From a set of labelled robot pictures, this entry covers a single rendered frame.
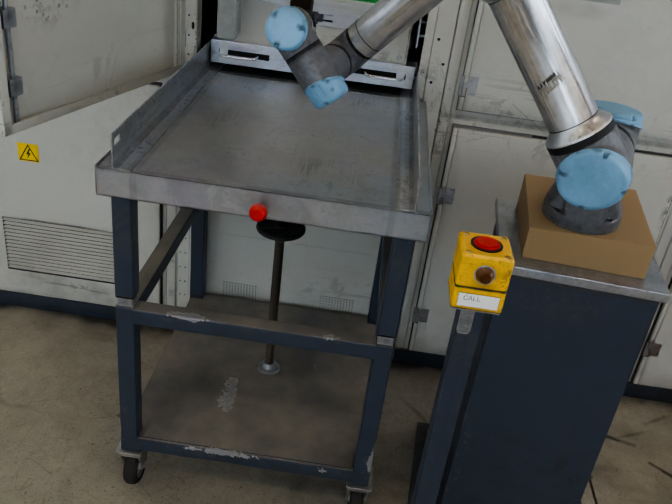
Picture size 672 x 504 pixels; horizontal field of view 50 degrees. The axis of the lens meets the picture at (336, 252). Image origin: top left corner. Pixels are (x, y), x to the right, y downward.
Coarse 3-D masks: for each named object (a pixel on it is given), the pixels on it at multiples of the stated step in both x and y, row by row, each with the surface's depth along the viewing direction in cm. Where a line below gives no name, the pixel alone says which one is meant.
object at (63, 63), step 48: (0, 0) 134; (48, 0) 145; (96, 0) 158; (144, 0) 173; (0, 48) 134; (48, 48) 149; (96, 48) 162; (144, 48) 178; (0, 96) 137; (48, 96) 153; (96, 96) 162
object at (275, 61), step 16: (240, 48) 191; (256, 48) 191; (272, 48) 190; (240, 64) 193; (256, 64) 193; (272, 64) 192; (368, 64) 190; (384, 64) 190; (400, 64) 190; (352, 80) 193; (368, 80) 192; (384, 80) 192
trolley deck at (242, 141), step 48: (240, 96) 177; (288, 96) 181; (192, 144) 147; (240, 144) 150; (288, 144) 153; (336, 144) 156; (384, 144) 160; (96, 192) 135; (144, 192) 134; (192, 192) 133; (240, 192) 132; (288, 192) 133; (336, 192) 135; (384, 192) 137
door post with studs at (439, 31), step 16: (448, 0) 178; (432, 16) 180; (448, 16) 180; (432, 32) 182; (448, 32) 181; (432, 48) 184; (448, 48) 183; (432, 64) 186; (432, 80) 187; (432, 96) 189; (432, 112) 192; (432, 128) 194
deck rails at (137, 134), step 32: (192, 64) 177; (160, 96) 155; (192, 96) 172; (416, 96) 175; (128, 128) 137; (160, 128) 152; (416, 128) 157; (128, 160) 136; (416, 160) 142; (416, 192) 130
